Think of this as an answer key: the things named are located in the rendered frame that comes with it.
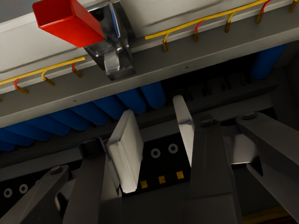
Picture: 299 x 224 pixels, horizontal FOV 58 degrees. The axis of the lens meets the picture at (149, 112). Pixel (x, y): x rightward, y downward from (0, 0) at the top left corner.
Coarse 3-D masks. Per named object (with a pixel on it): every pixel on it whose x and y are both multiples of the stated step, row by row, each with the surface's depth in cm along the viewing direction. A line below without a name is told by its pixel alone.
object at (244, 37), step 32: (160, 32) 16; (224, 32) 18; (256, 32) 17; (288, 32) 17; (64, 64) 17; (96, 64) 19; (160, 64) 18; (192, 64) 18; (0, 96) 19; (32, 96) 19; (64, 96) 18; (96, 96) 19
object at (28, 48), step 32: (0, 0) 14; (32, 0) 14; (96, 0) 14; (128, 0) 14; (160, 0) 15; (192, 0) 16; (224, 0) 16; (256, 0) 17; (0, 32) 14; (32, 32) 15; (0, 64) 17; (32, 64) 18; (288, 64) 30; (256, 96) 30; (160, 128) 31; (32, 160) 32; (64, 160) 32
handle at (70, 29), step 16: (48, 0) 8; (64, 0) 8; (48, 16) 8; (64, 16) 8; (80, 16) 8; (48, 32) 8; (64, 32) 9; (80, 32) 9; (96, 32) 10; (96, 48) 13; (112, 48) 14; (112, 64) 14
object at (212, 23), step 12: (276, 0) 17; (288, 0) 17; (240, 12) 17; (252, 12) 17; (192, 24) 18; (204, 24) 17; (216, 24) 17; (168, 36) 18; (180, 36) 18; (132, 48) 18; (144, 48) 18; (84, 60) 18; (48, 72) 18; (60, 72) 18; (12, 84) 19; (24, 84) 19
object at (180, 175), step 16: (272, 112) 29; (144, 144) 31; (160, 144) 31; (176, 144) 30; (80, 160) 32; (144, 160) 31; (160, 160) 30; (176, 160) 30; (32, 176) 32; (144, 176) 30; (160, 176) 29; (176, 176) 29; (0, 192) 33; (16, 192) 32; (0, 208) 32
